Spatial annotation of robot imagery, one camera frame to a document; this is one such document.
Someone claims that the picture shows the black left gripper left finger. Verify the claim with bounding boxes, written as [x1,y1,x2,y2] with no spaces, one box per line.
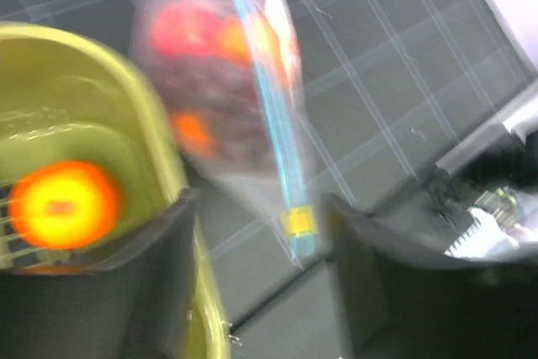
[1,189,198,358]

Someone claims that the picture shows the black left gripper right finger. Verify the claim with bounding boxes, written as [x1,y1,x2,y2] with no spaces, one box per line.
[324,194,537,358]

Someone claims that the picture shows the orange toy tangerine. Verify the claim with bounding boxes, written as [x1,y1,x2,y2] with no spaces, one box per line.
[7,161,123,250]
[215,13,289,85]
[171,111,214,156]

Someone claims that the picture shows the purple toy grape bunch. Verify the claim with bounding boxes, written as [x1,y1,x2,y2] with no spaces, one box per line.
[155,55,276,174]

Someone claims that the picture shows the clear zip top bag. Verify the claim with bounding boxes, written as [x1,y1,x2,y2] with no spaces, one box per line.
[131,0,319,259]

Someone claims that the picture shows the red toy apple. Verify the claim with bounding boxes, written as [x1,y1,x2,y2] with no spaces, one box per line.
[149,1,225,58]

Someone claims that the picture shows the black grid mat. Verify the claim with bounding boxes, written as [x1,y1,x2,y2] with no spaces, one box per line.
[1,0,534,358]

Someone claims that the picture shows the olive green plastic bin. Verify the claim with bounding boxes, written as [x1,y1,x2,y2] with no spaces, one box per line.
[1,22,230,358]

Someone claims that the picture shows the perforated metal rail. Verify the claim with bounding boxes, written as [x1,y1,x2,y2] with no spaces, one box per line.
[444,207,520,261]

